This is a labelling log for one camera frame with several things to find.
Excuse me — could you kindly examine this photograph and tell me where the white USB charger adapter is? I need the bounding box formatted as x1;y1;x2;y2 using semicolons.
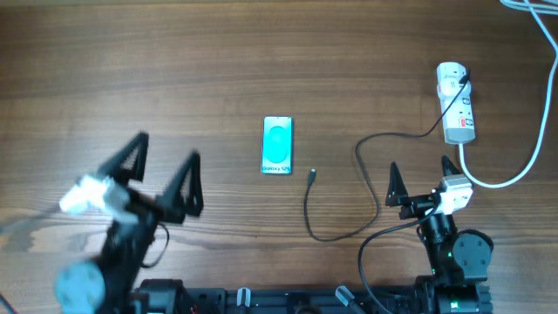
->
437;77;471;100

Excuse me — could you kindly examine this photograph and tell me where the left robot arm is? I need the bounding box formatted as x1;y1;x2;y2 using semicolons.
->
55;132;204;313

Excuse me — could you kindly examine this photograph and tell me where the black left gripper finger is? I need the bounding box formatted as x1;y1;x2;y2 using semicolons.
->
156;151;204;218
97;132;149;183

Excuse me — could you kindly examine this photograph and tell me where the teal screen smartphone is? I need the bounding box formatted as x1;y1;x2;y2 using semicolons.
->
261;116;293;174

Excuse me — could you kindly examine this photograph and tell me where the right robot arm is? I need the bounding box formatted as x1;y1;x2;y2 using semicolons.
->
385;156;494;314

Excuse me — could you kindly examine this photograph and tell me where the white power strip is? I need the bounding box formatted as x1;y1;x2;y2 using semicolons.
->
436;62;476;145

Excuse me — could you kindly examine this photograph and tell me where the black USB-C charging cable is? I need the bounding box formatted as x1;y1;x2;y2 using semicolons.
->
303;72;472;242

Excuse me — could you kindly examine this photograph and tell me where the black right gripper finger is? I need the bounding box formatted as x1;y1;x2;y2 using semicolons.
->
385;161;409;206
441;155;460;177

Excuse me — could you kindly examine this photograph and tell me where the white power strip cord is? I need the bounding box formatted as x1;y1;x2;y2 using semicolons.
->
457;0;558;189

